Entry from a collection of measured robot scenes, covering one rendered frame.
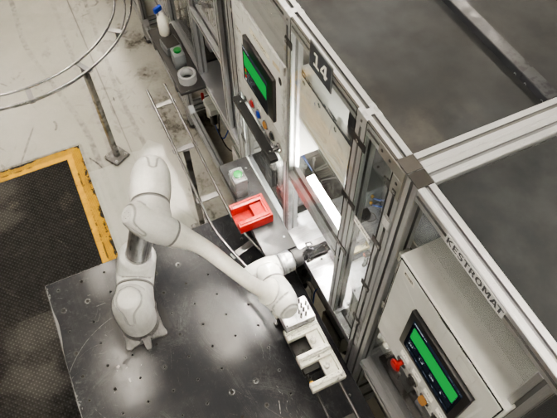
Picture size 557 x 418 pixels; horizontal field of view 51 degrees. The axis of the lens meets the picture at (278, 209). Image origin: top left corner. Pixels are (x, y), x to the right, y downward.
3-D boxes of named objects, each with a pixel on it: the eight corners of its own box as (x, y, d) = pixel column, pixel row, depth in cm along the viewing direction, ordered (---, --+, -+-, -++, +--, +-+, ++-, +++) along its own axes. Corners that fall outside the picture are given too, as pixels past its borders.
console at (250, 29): (233, 89, 234) (223, -8, 196) (297, 68, 241) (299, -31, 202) (277, 164, 213) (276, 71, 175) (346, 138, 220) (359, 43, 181)
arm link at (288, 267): (283, 269, 225) (297, 263, 226) (273, 250, 229) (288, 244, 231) (284, 279, 233) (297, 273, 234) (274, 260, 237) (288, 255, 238)
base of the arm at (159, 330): (130, 360, 244) (127, 356, 239) (115, 315, 255) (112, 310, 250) (171, 342, 248) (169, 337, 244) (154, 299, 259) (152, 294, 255)
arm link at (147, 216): (182, 238, 192) (181, 204, 200) (137, 220, 180) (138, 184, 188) (157, 254, 199) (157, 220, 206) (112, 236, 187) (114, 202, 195)
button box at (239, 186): (230, 186, 265) (227, 170, 255) (245, 180, 266) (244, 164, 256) (236, 199, 261) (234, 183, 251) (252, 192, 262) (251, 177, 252)
